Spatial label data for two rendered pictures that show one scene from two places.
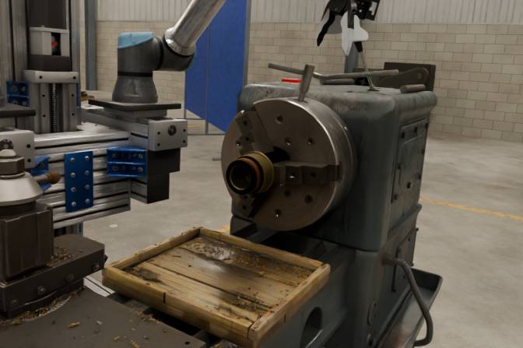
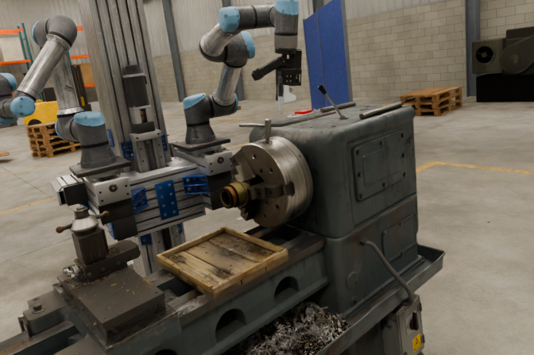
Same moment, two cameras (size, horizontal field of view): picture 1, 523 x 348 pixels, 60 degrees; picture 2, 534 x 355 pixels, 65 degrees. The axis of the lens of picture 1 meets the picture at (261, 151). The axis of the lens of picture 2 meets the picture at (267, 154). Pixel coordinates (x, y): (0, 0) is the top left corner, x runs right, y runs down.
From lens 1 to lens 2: 68 cm
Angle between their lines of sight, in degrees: 19
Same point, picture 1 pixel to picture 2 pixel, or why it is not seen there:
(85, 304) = (124, 275)
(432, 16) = not seen: outside the picture
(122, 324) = (133, 284)
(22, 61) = (127, 129)
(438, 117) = not seen: outside the picture
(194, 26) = (226, 87)
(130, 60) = (191, 116)
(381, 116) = (323, 145)
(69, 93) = (156, 144)
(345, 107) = (304, 140)
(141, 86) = (200, 132)
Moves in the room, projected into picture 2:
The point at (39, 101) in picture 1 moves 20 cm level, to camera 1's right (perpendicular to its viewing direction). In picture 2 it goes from (139, 152) to (176, 150)
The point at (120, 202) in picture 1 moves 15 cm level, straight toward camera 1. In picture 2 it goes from (197, 210) to (191, 221)
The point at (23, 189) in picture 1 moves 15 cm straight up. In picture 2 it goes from (87, 223) to (75, 171)
